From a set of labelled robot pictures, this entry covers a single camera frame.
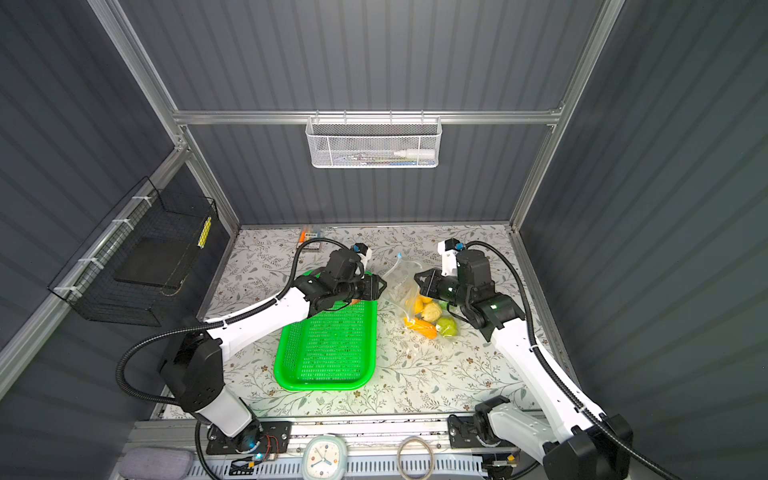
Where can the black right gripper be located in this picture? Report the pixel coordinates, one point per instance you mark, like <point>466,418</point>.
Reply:
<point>433,285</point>

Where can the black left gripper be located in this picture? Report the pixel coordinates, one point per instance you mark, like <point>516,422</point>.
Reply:
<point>365,287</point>

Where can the clear zip top bag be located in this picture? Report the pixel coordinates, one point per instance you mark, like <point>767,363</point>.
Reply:
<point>401,286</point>

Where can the orange carrot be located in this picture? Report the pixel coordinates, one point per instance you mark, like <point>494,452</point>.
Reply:
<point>421,327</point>

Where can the green guava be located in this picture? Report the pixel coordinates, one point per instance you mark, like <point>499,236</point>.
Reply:
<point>447,327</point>

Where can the yellow-green wrinkled pear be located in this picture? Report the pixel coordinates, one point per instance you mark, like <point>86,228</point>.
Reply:
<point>431,312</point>

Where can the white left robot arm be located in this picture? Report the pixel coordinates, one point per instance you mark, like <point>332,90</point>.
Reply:
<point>194,369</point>

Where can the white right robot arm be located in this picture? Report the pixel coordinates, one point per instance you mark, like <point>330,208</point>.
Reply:
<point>579,440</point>

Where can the green plastic tray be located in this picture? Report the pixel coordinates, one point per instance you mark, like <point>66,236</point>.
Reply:
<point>334,350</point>

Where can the coloured marker pack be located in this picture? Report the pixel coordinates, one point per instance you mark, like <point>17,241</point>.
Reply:
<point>310,233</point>

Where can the white desk clock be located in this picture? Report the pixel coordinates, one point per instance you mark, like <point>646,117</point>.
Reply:
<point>325,458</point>

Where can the yellow tag on basket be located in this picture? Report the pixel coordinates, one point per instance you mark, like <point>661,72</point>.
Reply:
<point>204,233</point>

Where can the grey cloth pouch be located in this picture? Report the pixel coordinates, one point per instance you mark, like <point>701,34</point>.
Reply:
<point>149,463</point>

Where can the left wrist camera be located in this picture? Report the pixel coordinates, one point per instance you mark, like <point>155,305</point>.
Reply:
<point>364,252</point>

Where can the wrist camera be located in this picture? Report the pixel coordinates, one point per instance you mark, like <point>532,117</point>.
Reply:
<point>448,250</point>
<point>364,252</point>

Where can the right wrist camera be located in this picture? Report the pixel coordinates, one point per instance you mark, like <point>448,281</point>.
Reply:
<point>448,250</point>

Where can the white wire mesh basket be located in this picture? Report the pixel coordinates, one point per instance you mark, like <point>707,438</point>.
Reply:
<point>389,144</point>

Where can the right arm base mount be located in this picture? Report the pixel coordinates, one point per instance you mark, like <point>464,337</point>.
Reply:
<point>473,431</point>

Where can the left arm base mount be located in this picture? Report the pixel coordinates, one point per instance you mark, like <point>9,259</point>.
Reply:
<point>249,437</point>

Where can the black wire basket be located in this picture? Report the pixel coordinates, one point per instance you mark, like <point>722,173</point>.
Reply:
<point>136,270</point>

